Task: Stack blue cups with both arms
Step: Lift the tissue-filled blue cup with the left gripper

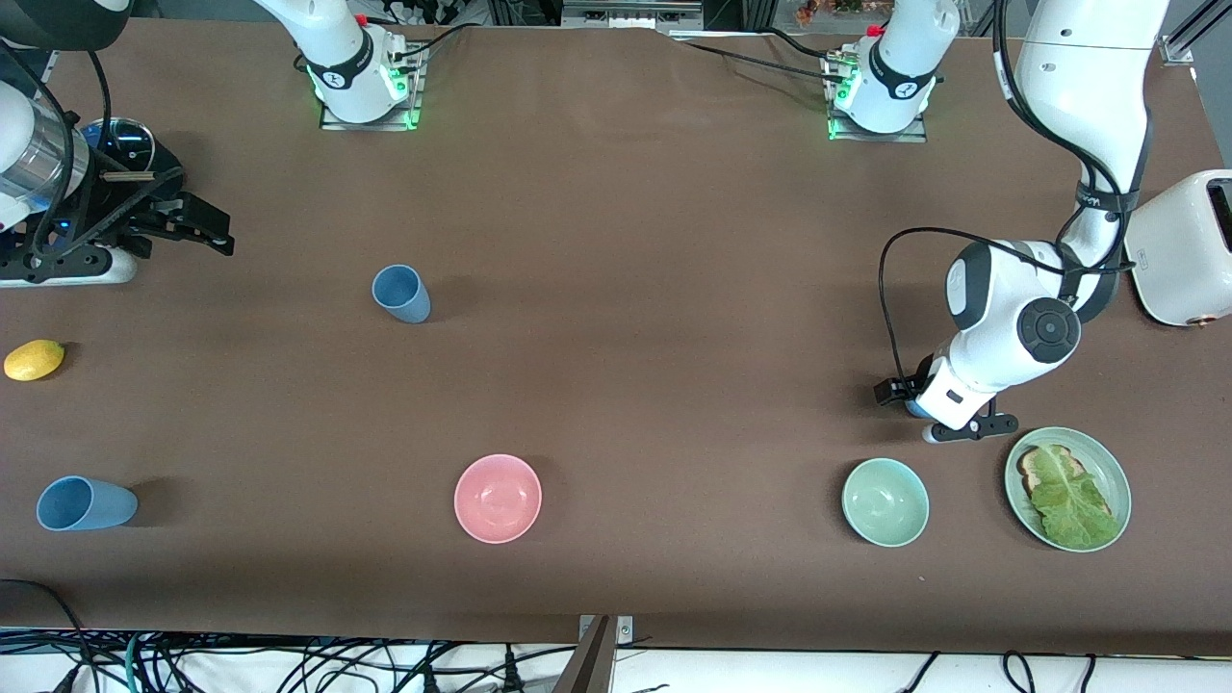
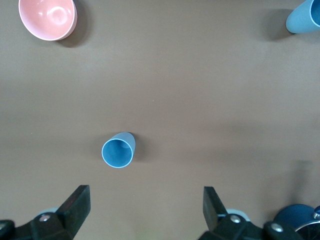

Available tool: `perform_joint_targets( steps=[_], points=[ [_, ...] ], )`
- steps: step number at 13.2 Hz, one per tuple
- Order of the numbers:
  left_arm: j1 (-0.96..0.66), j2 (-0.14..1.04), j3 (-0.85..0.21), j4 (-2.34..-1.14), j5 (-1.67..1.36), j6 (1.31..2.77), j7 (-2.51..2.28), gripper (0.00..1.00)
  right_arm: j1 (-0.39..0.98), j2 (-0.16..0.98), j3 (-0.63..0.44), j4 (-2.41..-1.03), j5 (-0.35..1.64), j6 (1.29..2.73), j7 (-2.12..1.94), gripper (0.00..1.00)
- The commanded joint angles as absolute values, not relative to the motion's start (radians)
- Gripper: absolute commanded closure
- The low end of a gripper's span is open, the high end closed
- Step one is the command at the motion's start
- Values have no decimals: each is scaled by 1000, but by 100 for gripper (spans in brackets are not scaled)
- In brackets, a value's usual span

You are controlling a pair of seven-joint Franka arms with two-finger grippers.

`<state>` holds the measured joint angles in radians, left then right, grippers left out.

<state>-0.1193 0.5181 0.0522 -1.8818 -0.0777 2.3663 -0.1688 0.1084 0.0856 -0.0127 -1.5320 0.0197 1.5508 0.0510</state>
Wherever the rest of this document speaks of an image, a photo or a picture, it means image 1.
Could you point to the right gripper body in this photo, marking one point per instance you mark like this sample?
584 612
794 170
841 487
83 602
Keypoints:
127 204

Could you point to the blue cup with white paper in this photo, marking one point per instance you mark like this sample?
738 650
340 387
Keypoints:
914 410

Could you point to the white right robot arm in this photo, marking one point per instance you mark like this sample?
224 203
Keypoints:
337 58

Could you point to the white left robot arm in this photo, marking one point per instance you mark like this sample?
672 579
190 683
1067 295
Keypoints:
1088 87

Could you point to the light green bowl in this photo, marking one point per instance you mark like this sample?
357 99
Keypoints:
885 501

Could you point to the toasted bread slice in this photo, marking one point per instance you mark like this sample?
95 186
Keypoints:
1035 472

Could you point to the green lettuce leaf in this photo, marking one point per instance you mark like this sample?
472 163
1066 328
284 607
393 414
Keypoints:
1068 505

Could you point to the light green plate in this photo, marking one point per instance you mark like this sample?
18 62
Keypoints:
1107 462

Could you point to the yellow lemon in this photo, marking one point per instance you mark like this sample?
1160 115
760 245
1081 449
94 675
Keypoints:
34 361

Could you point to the white toaster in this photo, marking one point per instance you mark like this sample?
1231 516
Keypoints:
1169 279

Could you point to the pink bowl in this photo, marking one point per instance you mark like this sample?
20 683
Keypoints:
498 499

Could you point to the grey metal box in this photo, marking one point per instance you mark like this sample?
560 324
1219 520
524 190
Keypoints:
626 17

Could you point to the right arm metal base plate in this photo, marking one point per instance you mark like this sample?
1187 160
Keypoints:
371 125

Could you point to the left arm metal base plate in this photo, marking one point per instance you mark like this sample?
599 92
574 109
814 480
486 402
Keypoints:
876 138

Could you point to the silver table edge bracket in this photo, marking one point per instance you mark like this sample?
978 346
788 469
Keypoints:
626 630

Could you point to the grey metal post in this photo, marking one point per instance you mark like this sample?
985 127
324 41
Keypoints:
592 669

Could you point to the aluminium frame profile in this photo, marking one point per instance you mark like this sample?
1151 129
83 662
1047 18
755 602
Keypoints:
1179 48

